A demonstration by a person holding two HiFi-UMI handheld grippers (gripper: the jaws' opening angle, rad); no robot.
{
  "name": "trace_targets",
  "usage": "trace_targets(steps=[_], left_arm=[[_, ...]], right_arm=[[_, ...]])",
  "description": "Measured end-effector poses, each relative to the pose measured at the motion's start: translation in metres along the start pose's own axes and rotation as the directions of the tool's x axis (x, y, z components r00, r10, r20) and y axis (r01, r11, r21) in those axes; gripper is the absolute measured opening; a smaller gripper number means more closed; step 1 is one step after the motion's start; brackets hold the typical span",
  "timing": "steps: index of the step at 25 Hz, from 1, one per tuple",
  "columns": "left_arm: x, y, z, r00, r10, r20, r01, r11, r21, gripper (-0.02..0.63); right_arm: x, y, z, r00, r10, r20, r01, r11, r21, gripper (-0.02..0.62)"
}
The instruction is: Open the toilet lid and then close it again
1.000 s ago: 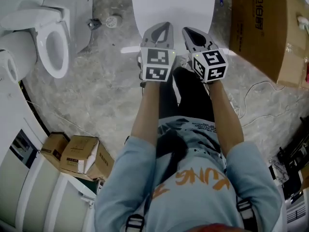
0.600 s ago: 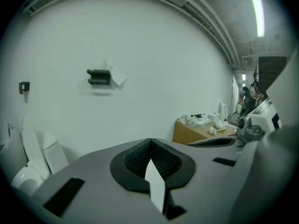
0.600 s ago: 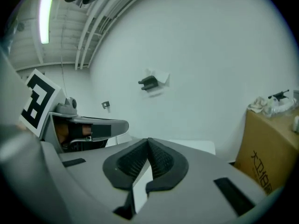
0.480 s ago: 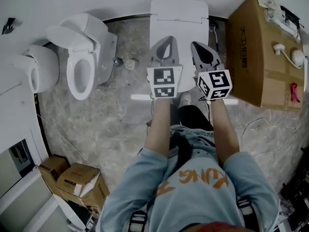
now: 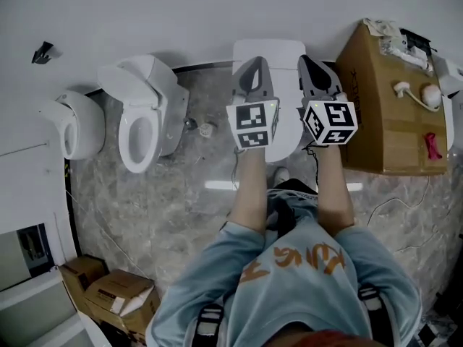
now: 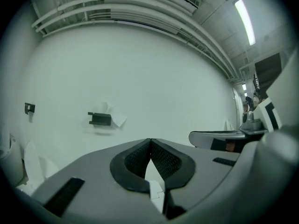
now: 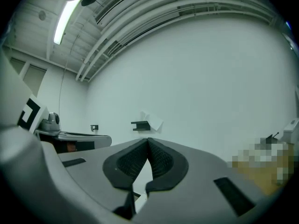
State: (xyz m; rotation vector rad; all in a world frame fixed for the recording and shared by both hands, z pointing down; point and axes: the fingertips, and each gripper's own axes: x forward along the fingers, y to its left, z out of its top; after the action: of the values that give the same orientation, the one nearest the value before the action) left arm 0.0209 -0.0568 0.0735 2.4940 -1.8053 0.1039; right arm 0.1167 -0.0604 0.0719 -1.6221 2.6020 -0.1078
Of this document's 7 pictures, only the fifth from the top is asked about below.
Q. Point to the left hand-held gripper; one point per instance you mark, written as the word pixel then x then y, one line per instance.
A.
pixel 253 125

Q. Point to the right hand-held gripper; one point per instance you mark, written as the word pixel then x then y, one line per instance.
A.
pixel 331 123

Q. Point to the person's right forearm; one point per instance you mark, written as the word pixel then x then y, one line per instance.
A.
pixel 334 193

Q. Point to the person's left forearm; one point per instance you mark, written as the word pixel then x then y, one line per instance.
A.
pixel 249 193

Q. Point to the white smart toilet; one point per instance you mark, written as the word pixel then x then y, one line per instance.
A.
pixel 285 54

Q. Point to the white toilet with tank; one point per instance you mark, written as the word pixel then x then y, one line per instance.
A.
pixel 141 136

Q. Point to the small cardboard boxes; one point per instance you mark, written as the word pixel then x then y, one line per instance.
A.
pixel 115 295

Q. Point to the clear plastic bags with fittings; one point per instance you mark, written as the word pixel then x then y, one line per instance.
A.
pixel 390 38

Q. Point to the large cardboard box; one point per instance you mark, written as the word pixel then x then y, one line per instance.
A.
pixel 390 132

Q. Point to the person's white shoe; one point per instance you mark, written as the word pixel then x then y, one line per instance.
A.
pixel 281 175

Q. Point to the person's black trousers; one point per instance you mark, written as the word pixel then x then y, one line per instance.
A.
pixel 296 186

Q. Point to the red ribbon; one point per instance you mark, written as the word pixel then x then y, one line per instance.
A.
pixel 432 146

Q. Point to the person's light blue shirt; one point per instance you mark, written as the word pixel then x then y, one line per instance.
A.
pixel 296 295

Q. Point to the small cardboard box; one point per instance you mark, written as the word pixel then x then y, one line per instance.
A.
pixel 81 277

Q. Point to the dark glass window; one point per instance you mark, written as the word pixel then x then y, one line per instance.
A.
pixel 32 248

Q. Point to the white bathtub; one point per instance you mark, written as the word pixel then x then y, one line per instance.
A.
pixel 96 333

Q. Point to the white wall-hung toilet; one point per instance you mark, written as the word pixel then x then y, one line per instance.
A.
pixel 77 128

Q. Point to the black wall bracket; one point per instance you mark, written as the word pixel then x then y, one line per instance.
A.
pixel 43 52

